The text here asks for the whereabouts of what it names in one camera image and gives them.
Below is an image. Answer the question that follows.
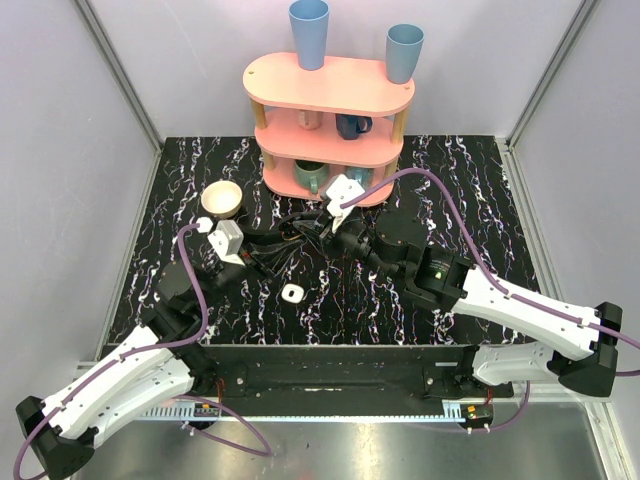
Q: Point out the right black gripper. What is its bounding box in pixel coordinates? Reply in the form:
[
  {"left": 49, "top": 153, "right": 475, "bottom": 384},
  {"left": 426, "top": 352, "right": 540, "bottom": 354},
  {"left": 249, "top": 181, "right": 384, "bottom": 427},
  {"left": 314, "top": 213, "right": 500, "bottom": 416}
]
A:
[{"left": 294, "top": 207, "right": 402, "bottom": 283}]

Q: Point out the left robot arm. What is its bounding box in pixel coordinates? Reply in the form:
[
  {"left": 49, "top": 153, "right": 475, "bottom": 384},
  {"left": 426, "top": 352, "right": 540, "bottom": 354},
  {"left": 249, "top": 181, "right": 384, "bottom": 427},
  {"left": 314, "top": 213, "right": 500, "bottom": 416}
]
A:
[{"left": 13, "top": 217, "right": 302, "bottom": 479}]

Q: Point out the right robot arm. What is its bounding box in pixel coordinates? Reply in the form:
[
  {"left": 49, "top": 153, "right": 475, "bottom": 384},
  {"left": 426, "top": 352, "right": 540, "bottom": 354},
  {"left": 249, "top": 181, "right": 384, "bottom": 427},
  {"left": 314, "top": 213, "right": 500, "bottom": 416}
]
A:
[{"left": 278, "top": 211, "right": 623, "bottom": 397}]

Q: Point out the white earbud case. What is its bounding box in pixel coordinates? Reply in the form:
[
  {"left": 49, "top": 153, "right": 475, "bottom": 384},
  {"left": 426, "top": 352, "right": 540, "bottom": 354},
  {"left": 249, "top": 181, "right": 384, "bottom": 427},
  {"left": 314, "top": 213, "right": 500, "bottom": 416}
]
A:
[{"left": 281, "top": 283, "right": 305, "bottom": 304}]

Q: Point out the green glazed mug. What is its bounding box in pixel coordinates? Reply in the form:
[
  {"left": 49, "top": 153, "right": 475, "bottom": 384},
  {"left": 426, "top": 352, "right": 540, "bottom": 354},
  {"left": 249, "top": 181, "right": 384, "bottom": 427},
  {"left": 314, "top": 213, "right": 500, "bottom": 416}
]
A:
[{"left": 294, "top": 160, "right": 330, "bottom": 195}]

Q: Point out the cream ceramic bowl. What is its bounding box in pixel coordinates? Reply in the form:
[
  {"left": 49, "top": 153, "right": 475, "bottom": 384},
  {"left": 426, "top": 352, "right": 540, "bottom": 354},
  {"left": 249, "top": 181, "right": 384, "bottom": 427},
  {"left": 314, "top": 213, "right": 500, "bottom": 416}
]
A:
[{"left": 200, "top": 180, "right": 243, "bottom": 219}]

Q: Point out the light blue butterfly mug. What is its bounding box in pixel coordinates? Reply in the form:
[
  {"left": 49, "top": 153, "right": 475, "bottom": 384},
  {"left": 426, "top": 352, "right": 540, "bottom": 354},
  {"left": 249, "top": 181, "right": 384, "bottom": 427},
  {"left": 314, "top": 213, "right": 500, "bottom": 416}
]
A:
[{"left": 345, "top": 167, "right": 374, "bottom": 189}]

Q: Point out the pink mug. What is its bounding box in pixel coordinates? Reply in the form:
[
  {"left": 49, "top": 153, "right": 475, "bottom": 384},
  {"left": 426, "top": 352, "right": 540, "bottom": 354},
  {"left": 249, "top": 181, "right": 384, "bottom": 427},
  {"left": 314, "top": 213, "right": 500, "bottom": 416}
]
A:
[{"left": 298, "top": 110, "right": 323, "bottom": 130}]

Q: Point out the dark blue mug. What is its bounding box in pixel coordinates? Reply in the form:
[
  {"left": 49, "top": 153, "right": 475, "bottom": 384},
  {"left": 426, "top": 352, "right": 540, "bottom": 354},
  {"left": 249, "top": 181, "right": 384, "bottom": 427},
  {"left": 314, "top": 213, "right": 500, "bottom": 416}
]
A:
[{"left": 335, "top": 114, "right": 373, "bottom": 141}]

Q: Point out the pink three-tier wooden shelf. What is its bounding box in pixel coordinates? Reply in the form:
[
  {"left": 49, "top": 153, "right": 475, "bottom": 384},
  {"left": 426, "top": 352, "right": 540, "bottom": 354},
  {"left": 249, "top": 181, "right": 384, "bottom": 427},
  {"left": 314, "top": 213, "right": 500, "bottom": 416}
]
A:
[{"left": 243, "top": 52, "right": 415, "bottom": 200}]

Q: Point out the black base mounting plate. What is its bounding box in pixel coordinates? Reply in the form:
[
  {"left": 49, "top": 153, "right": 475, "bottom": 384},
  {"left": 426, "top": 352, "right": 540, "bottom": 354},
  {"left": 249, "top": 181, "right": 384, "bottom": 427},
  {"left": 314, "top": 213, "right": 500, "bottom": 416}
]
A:
[{"left": 200, "top": 345, "right": 514, "bottom": 421}]

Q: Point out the left blue plastic tumbler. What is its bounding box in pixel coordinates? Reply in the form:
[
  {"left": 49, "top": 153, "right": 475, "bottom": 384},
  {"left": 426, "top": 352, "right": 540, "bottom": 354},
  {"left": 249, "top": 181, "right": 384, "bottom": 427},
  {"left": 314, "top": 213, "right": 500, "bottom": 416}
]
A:
[{"left": 288, "top": 0, "right": 330, "bottom": 71}]

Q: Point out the blue plastic tumbler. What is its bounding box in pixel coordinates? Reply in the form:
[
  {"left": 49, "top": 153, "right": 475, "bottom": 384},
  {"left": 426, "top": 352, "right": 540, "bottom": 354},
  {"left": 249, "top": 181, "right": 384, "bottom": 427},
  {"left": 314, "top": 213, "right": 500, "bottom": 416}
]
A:
[
  {"left": 385, "top": 24, "right": 424, "bottom": 84},
  {"left": 288, "top": 0, "right": 330, "bottom": 71}
]

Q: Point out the right blue plastic tumbler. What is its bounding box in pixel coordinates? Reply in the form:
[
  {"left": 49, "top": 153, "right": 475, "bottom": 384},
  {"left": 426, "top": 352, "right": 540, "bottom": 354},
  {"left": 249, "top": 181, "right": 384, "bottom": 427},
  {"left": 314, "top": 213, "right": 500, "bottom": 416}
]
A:
[{"left": 385, "top": 24, "right": 424, "bottom": 84}]

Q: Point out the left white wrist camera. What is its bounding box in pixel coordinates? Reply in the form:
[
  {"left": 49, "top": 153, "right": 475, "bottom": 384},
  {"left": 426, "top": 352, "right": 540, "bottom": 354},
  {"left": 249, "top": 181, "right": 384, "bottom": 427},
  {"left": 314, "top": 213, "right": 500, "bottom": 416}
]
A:
[{"left": 196, "top": 217, "right": 245, "bottom": 266}]

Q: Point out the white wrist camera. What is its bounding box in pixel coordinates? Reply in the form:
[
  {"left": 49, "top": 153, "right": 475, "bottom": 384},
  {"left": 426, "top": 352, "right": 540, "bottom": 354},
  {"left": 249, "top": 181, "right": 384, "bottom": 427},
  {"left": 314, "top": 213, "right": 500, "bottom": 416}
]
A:
[
  {"left": 325, "top": 174, "right": 365, "bottom": 233},
  {"left": 196, "top": 217, "right": 245, "bottom": 266}
]

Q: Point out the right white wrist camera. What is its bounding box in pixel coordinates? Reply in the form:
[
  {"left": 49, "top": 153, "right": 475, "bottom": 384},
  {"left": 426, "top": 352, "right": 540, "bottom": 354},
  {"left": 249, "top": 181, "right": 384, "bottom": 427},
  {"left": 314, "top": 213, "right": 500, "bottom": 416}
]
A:
[{"left": 325, "top": 174, "right": 365, "bottom": 233}]

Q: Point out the aluminium rail frame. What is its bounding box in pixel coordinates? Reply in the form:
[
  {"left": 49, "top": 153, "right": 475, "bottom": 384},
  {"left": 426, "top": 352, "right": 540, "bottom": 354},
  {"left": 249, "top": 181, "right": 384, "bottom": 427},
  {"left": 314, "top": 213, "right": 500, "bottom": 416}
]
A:
[{"left": 64, "top": 362, "right": 614, "bottom": 436}]

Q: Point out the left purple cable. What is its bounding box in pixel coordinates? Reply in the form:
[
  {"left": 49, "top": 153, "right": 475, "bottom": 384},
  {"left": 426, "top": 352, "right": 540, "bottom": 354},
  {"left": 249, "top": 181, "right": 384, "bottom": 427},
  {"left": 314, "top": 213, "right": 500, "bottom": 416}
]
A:
[{"left": 12, "top": 222, "right": 274, "bottom": 480}]

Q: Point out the purple cable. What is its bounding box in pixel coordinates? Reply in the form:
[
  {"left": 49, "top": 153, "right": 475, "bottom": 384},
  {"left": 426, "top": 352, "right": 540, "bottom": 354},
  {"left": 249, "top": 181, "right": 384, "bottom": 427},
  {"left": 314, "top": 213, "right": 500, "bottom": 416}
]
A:
[
  {"left": 12, "top": 222, "right": 274, "bottom": 480},
  {"left": 339, "top": 167, "right": 640, "bottom": 435}
]

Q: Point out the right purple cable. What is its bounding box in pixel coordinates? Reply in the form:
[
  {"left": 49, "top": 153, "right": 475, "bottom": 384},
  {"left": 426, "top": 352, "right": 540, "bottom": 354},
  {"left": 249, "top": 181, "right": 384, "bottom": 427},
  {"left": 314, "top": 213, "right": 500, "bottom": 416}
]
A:
[{"left": 339, "top": 167, "right": 640, "bottom": 435}]

